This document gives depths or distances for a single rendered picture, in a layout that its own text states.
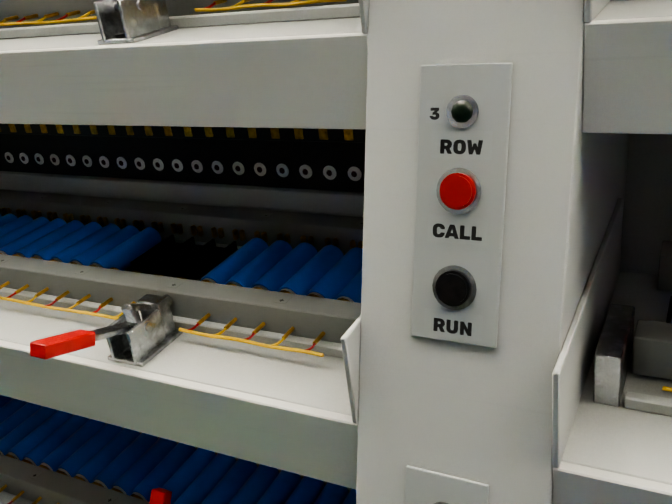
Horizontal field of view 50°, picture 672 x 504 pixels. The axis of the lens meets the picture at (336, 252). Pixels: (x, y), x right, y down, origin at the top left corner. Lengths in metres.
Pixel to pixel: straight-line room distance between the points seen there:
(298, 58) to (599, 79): 0.14
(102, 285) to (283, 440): 0.18
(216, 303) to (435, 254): 0.17
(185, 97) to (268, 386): 0.16
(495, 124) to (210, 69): 0.16
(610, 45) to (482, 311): 0.12
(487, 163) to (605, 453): 0.14
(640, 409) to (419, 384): 0.10
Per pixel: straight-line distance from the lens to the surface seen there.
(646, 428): 0.37
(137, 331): 0.45
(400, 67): 0.34
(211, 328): 0.46
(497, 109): 0.32
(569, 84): 0.31
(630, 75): 0.32
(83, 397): 0.50
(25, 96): 0.50
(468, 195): 0.32
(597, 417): 0.37
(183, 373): 0.43
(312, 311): 0.42
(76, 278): 0.53
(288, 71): 0.37
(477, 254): 0.32
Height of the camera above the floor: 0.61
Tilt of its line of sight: 9 degrees down
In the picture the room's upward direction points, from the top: 1 degrees clockwise
